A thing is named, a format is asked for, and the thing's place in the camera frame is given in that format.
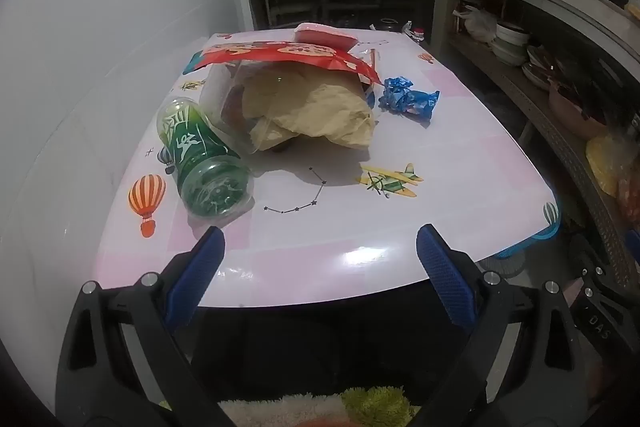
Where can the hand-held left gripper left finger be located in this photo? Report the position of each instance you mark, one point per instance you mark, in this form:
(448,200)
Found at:
(197,277)

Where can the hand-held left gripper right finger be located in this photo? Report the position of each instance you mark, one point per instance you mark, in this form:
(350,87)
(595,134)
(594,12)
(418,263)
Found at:
(445,277)

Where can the blue plastic basket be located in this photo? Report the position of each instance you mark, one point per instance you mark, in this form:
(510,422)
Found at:
(540,238)

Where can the clear plastic container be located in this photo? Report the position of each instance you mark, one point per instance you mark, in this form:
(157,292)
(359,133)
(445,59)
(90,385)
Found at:
(217,97)

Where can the clear plastic wrapper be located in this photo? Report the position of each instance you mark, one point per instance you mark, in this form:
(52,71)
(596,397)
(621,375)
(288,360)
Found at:
(367,57)

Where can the red snack bag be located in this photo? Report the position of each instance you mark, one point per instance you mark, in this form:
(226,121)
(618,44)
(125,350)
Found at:
(280,54)

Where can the red snack can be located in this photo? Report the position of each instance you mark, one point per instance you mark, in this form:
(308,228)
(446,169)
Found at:
(325,34)

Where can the green plastic bottle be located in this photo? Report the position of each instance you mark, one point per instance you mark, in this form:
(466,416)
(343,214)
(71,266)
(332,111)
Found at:
(200,152)

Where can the red food bag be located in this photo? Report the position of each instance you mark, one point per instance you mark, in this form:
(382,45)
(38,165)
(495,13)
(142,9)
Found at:
(630,197)

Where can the pink printed tablecloth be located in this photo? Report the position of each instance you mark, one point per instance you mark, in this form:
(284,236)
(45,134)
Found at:
(325,217)

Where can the fluffy green white garment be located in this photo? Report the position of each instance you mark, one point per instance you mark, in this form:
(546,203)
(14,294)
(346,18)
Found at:
(370,399)

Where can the yellow bag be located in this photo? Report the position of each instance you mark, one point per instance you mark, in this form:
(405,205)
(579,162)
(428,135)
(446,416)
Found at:
(602,162)

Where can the patterned lower shelf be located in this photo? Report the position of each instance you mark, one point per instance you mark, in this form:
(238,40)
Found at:
(565,147)

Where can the crumpled blue wrapper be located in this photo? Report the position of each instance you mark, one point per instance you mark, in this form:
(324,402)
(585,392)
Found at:
(407,99)

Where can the brown paper bag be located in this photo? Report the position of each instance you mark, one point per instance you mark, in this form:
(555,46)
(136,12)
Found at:
(310,107)

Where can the pink basin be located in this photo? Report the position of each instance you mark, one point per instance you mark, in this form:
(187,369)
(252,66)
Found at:
(570,112)

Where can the stack of plates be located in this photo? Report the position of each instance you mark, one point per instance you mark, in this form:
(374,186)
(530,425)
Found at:
(537,72)

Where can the stack of white bowls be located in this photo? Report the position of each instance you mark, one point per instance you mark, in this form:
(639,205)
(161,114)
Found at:
(510,42)

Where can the white plastic bag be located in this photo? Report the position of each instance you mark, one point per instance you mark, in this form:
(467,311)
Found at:
(477,24)

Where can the black bucket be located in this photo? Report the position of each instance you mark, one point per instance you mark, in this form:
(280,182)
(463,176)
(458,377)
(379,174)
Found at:
(388,24)

